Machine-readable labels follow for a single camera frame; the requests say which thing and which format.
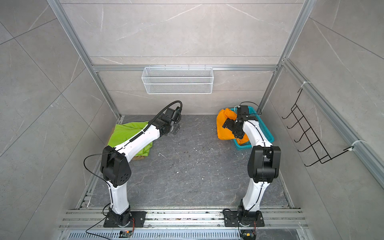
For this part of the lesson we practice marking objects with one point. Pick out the orange shorts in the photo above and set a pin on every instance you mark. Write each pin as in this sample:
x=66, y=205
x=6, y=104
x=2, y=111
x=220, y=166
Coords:
x=224, y=133

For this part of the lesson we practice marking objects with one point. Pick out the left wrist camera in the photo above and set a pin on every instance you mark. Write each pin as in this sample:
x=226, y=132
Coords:
x=173, y=115

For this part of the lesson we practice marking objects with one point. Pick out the small green circuit board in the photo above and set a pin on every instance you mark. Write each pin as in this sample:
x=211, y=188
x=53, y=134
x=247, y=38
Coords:
x=126, y=234

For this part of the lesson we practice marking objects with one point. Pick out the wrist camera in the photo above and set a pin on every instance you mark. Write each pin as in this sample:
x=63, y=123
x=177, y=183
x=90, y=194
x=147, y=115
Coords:
x=173, y=115
x=243, y=110

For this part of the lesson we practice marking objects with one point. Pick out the lime green shorts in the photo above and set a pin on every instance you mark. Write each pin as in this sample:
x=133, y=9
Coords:
x=124, y=132

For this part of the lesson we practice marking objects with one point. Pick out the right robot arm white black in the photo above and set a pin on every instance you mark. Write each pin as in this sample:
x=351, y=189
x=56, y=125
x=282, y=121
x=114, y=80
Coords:
x=263, y=167

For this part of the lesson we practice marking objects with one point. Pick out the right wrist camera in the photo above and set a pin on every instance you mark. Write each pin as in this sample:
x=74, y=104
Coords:
x=243, y=110

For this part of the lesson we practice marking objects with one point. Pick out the aluminium frame rail front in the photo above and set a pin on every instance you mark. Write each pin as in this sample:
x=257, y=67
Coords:
x=181, y=219

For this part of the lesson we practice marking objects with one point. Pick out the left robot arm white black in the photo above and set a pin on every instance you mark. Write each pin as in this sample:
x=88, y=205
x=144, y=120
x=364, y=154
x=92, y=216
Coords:
x=116, y=169

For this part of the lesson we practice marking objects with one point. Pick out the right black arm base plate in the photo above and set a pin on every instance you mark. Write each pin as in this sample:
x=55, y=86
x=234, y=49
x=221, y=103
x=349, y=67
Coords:
x=243, y=218

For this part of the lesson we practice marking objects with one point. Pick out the white wire mesh basket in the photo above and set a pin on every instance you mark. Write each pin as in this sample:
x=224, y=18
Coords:
x=178, y=80

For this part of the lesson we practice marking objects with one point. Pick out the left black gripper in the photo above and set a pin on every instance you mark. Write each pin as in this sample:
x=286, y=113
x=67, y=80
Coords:
x=176, y=128

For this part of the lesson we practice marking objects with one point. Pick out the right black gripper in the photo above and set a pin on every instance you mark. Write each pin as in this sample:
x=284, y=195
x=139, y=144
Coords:
x=240, y=134

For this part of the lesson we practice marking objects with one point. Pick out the teal plastic basket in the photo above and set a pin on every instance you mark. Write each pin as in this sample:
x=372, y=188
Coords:
x=266, y=133

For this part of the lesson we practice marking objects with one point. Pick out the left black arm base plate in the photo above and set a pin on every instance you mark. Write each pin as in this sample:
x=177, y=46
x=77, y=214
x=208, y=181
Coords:
x=125, y=220

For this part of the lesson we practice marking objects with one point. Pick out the black wire hook rack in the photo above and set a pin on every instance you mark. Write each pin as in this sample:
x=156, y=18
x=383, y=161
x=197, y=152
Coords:
x=308, y=135

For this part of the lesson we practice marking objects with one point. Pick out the khaki tan shorts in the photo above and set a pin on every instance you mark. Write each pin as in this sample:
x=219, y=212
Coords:
x=136, y=158

